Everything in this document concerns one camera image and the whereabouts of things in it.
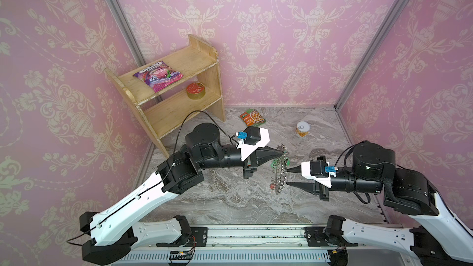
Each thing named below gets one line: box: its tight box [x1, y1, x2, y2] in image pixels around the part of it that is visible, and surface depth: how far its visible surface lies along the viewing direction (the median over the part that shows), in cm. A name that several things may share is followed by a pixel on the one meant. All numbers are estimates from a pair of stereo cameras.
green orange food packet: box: [238, 108, 267, 127], surface depth 115 cm
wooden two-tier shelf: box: [104, 34, 226, 159], surface depth 83 cm
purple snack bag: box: [131, 60, 184, 93], surface depth 71 cm
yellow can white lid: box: [295, 120, 311, 138], surface depth 105 cm
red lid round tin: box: [185, 81, 206, 100], surface depth 97 cm
